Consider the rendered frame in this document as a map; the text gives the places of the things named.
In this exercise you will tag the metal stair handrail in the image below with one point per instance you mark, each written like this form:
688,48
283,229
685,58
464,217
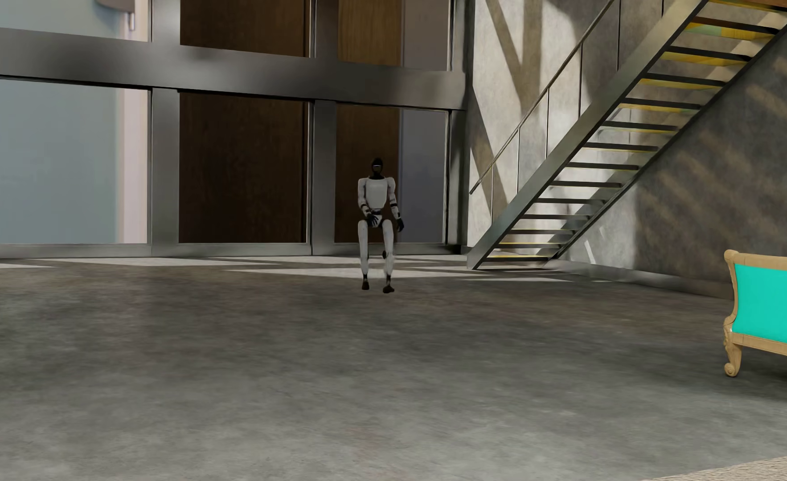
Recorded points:
540,93

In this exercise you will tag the black metal staircase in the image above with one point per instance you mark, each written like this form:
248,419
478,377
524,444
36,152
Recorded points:
634,113

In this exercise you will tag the turquoise bench with wooden frame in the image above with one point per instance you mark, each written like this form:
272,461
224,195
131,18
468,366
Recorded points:
776,304

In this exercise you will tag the beige floor rug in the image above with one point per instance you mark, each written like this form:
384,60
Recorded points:
768,469

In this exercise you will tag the grey metal window frame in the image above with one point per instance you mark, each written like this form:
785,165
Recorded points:
233,73

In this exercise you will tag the white humanoid robot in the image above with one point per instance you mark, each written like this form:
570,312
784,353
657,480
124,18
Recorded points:
375,194

